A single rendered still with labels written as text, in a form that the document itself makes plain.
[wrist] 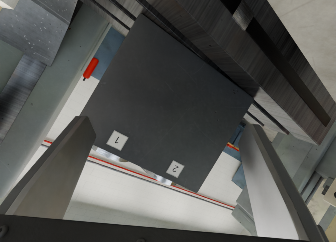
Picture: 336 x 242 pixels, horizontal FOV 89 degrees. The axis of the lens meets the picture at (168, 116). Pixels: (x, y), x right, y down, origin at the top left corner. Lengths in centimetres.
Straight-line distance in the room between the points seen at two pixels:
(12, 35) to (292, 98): 68
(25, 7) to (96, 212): 567
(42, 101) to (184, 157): 52
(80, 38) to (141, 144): 48
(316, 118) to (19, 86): 74
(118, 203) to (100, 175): 116
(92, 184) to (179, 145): 519
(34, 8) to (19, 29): 8
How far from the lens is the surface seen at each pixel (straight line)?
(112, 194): 570
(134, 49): 25
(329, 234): 150
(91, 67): 433
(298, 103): 34
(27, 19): 64
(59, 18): 60
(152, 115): 25
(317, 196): 828
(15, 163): 77
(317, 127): 41
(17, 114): 70
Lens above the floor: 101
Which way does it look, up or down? 1 degrees up
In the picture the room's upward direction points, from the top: 149 degrees counter-clockwise
